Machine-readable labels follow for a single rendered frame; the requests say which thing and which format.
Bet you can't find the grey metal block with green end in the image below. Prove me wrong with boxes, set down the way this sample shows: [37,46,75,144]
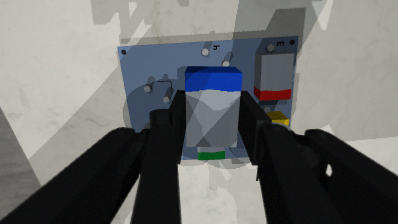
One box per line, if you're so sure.
[197,147,225,160]

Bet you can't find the grey block with blue end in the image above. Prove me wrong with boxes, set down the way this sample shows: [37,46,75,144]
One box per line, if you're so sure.
[185,66,243,148]

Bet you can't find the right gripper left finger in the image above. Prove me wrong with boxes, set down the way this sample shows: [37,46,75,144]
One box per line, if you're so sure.
[0,90,186,224]

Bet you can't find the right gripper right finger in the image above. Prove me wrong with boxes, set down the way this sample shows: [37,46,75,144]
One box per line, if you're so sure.
[238,91,398,224]

